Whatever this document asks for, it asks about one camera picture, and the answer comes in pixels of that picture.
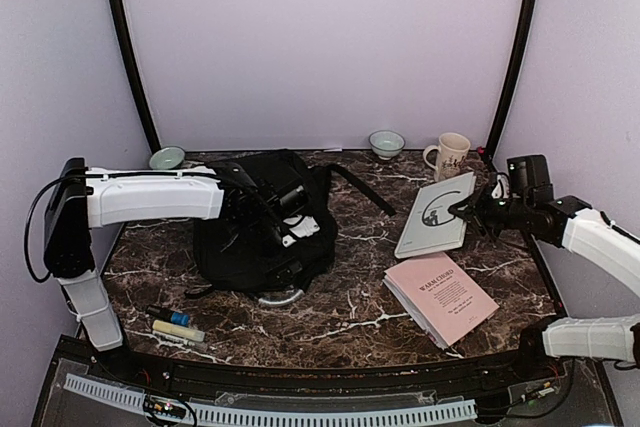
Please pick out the black front table rail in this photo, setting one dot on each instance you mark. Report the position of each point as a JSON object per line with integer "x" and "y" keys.
{"x": 483, "y": 376}

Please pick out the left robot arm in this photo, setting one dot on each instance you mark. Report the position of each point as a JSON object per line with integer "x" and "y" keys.
{"x": 83, "y": 199}

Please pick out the white cable duct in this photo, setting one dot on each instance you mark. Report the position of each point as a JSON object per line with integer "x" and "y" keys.
{"x": 269, "y": 413}

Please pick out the white mug with print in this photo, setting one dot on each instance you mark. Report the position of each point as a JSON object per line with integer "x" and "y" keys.
{"x": 445, "y": 158}

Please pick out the left black frame post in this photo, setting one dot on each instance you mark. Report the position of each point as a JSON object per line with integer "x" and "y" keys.
{"x": 130, "y": 64}

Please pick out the celadon bowl on tile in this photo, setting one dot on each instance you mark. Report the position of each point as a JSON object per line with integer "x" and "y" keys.
{"x": 167, "y": 158}

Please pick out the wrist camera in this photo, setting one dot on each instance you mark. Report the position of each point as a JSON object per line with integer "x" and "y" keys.
{"x": 282, "y": 187}
{"x": 529, "y": 178}

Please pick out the black frame post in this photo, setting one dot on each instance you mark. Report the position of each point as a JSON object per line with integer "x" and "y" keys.
{"x": 511, "y": 78}
{"x": 130, "y": 64}

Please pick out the grey book with G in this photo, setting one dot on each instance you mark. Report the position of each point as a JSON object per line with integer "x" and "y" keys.
{"x": 430, "y": 227}

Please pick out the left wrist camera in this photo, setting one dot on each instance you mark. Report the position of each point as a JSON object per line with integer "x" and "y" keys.
{"x": 282, "y": 187}

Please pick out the small circuit board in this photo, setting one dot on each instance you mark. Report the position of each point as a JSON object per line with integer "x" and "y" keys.
{"x": 163, "y": 409}

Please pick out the pink Warm Chord book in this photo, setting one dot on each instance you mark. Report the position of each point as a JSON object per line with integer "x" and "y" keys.
{"x": 443, "y": 300}

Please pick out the right black frame post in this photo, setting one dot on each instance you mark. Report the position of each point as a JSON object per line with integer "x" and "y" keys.
{"x": 511, "y": 78}

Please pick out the black student bag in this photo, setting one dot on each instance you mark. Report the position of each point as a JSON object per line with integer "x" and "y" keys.
{"x": 236, "y": 252}

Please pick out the clear pen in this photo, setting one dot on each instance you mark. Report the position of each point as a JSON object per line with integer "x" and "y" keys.
{"x": 184, "y": 342}

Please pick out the celadon bowl at back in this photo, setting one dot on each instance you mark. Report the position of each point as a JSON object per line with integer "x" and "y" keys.
{"x": 386, "y": 144}

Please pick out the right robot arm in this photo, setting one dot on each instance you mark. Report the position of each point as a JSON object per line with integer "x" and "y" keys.
{"x": 573, "y": 225}

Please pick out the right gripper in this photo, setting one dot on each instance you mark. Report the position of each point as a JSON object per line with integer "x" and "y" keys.
{"x": 477, "y": 206}

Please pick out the black and blue marker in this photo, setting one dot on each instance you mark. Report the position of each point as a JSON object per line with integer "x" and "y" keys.
{"x": 168, "y": 315}

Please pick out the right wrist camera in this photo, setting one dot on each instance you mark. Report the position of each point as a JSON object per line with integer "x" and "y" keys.
{"x": 529, "y": 178}

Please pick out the yellow highlighter pen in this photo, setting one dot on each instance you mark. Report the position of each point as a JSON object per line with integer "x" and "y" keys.
{"x": 187, "y": 333}

